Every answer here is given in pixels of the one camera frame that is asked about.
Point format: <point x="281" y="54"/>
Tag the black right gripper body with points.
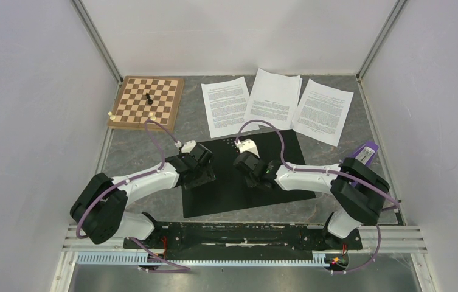
<point x="252" y="182"/>

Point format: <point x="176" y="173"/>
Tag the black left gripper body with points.
<point x="207" y="165"/>

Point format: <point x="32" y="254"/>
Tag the blue folder with black inside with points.
<point x="231" y="191"/>

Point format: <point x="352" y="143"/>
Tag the printed paper sheet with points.
<point x="225" y="104"/>
<point x="274" y="99"/>
<point x="321" y="113"/>

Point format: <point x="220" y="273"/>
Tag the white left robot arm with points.
<point x="101" y="209"/>

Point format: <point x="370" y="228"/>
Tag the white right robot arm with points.
<point x="360" y="192"/>

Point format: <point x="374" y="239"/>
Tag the black chess pawn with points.
<point x="149" y="99"/>

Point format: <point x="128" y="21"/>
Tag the wooden chessboard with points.
<point x="144" y="98"/>

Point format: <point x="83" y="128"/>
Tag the white chess pawn left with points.
<point x="111" y="116"/>

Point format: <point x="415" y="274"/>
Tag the purple metronome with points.
<point x="366" y="153"/>

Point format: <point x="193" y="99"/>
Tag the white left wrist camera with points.
<point x="186" y="147"/>

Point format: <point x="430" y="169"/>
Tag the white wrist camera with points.
<point x="186" y="147"/>
<point x="247" y="145"/>

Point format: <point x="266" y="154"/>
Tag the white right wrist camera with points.
<point x="247" y="145"/>

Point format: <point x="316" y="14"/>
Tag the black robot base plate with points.
<point x="244" y="241"/>

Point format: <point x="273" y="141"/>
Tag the light blue cable duct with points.
<point x="143" y="259"/>

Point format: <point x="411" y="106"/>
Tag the aluminium frame rail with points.
<point x="390" y="240"/>

